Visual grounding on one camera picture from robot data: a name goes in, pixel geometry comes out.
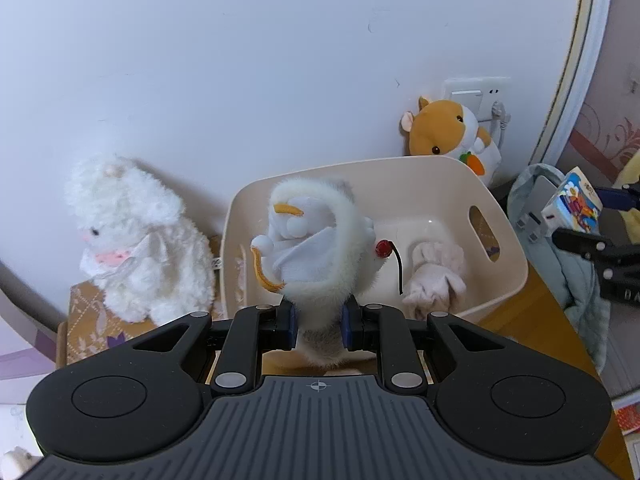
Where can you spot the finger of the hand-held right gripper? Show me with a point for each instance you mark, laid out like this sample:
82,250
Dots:
580,242
617,199

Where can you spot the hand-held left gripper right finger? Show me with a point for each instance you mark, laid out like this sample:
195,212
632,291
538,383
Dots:
346,329

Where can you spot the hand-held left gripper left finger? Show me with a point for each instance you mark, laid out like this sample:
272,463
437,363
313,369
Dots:
290,324

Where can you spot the small colourful carton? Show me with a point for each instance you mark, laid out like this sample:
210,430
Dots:
575,202

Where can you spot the white fluffy plush toy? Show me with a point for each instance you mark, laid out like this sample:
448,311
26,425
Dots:
320,240

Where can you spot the beige plastic storage bin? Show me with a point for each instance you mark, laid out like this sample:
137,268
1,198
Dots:
450,182

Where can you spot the wooden desktop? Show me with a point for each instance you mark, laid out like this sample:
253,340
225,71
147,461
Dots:
540,320

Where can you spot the yellow cloth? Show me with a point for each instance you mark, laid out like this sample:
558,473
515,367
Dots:
631,180

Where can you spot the light green cloth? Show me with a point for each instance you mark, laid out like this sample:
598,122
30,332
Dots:
575,280

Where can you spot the grey metal stand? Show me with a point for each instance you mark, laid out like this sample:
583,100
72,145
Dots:
542,195

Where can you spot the white lamb plush toy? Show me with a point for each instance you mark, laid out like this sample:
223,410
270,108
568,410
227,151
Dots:
135,240

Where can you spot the orange hamster plush toy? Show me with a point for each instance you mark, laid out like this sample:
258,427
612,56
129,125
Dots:
440,132

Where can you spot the brown patterned cloth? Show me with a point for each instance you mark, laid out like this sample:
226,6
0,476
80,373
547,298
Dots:
87,325

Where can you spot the white door frame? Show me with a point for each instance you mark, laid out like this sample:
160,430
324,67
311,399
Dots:
575,60

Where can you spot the white wall socket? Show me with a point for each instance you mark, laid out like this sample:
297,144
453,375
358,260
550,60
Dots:
475,91

